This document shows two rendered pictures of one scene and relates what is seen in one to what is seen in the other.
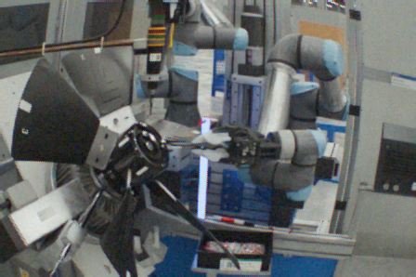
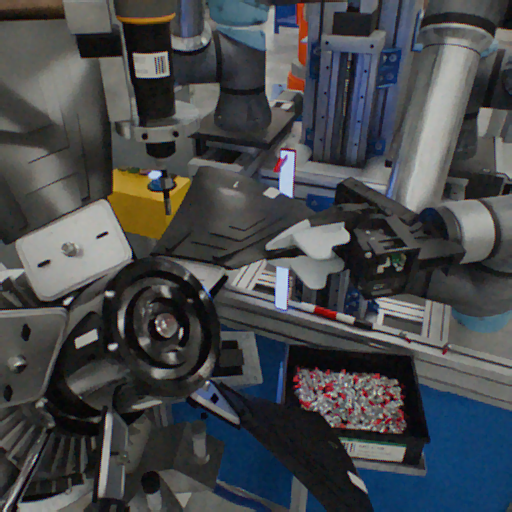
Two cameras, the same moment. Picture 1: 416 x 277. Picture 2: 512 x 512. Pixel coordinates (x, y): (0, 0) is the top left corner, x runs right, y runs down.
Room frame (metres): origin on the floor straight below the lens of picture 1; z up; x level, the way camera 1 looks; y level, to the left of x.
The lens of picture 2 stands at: (0.70, 0.04, 1.50)
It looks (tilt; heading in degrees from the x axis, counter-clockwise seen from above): 36 degrees down; 2
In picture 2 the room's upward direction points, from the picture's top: straight up
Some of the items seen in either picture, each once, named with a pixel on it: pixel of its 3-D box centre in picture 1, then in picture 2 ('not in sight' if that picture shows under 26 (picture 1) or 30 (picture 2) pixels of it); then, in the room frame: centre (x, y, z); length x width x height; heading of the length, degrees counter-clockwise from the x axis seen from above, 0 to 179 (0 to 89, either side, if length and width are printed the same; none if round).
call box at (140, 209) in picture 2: not in sight; (145, 204); (1.54, 0.28, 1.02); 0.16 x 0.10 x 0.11; 69
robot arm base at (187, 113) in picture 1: (182, 111); (242, 102); (1.96, 0.11, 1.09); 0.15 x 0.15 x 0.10
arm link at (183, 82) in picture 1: (182, 82); (239, 53); (1.96, 0.11, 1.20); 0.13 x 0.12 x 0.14; 106
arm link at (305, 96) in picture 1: (305, 98); (463, 73); (1.80, -0.37, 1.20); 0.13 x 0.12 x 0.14; 67
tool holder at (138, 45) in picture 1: (149, 59); (138, 66); (1.10, 0.14, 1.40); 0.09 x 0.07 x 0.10; 104
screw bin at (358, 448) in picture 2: (235, 251); (348, 400); (1.22, -0.10, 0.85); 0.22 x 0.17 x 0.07; 85
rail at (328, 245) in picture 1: (230, 233); (331, 334); (1.40, -0.09, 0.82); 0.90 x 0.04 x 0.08; 69
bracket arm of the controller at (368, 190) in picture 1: (388, 191); not in sight; (1.21, -0.59, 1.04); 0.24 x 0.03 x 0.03; 69
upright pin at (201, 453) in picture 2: (156, 237); (199, 442); (1.06, 0.12, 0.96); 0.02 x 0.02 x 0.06
